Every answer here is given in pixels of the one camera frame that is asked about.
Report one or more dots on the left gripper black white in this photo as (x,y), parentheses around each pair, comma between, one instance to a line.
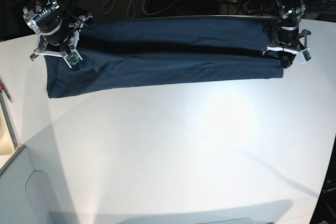
(289,44)

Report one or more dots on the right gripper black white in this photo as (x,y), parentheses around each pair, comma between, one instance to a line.
(62,41)

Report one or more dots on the dark blue T-shirt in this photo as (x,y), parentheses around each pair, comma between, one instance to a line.
(159,51)

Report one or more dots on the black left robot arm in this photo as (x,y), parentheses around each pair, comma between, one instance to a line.
(289,14)

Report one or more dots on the red-handled tool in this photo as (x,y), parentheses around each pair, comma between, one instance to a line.
(4,91)

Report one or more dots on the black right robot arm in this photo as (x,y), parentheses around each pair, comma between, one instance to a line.
(43,16)

